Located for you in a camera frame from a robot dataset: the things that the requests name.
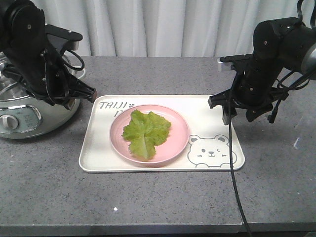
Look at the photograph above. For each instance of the white pleated curtain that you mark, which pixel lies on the white pleated curtain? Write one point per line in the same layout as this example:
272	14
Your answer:
164	28

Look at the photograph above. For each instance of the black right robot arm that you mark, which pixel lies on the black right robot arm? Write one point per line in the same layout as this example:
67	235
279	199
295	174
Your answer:
283	59

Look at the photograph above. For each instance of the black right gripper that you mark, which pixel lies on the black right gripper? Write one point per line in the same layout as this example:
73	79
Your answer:
256	104

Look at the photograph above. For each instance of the pale green electric cooking pot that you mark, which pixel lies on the pale green electric cooking pot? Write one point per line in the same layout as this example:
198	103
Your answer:
22	116

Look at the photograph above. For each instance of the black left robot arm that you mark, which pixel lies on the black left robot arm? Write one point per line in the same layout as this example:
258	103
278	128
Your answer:
35	51

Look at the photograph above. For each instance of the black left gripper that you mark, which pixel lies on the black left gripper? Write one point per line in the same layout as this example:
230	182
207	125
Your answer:
57	87

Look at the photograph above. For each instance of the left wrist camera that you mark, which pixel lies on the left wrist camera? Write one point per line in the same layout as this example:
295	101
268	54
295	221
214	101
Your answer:
63	39

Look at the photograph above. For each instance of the green lettuce leaf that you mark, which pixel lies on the green lettuce leaf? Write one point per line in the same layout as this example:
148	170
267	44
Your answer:
145	132

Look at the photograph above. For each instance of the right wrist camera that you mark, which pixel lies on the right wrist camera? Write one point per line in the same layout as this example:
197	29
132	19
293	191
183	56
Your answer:
236	63

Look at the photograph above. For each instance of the white bear-print serving tray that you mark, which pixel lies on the white bear-print serving tray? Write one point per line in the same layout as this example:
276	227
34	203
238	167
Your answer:
211	145

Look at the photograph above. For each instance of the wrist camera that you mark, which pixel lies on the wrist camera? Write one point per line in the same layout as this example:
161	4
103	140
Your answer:
236	63
63	39

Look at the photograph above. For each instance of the pink round plate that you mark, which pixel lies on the pink round plate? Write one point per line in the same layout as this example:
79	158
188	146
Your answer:
174	145

